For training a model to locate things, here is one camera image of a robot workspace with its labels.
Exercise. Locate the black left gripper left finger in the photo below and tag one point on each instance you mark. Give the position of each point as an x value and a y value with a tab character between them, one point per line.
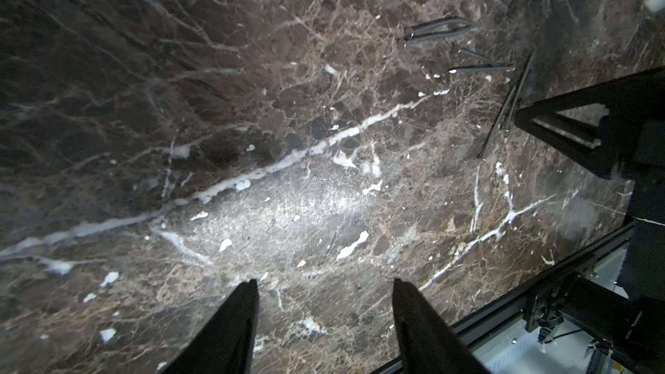
226	342

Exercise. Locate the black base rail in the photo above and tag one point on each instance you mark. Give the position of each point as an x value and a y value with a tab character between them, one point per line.
583	289

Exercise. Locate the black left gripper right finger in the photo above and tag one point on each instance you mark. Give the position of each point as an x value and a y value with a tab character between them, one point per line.
426	343

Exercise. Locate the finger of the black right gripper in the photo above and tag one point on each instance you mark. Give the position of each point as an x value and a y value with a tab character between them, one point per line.
640	95

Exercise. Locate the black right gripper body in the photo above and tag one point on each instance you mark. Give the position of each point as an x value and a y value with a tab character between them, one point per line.
647	208

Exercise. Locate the pile of steel nails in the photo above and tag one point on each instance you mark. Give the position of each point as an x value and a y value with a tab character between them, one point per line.
506	112

